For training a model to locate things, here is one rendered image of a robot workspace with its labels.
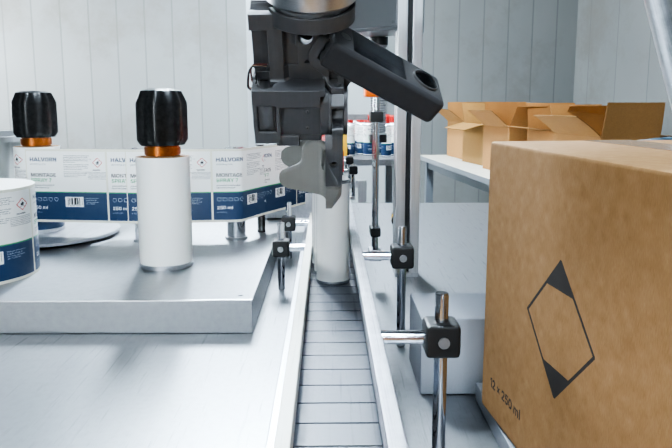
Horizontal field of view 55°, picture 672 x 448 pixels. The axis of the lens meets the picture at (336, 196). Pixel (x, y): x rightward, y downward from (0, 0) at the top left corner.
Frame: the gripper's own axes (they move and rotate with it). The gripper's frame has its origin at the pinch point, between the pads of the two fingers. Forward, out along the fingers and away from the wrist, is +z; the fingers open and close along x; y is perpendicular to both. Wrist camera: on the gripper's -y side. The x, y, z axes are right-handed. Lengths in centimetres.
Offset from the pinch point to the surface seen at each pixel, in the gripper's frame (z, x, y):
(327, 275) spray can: 30.4, -19.0, 0.9
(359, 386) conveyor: 14.2, 12.4, -2.3
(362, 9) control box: 7, -64, -6
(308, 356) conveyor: 18.0, 5.8, 3.0
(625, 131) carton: 95, -160, -114
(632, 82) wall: 173, -343, -208
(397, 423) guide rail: -4.5, 28.3, -3.4
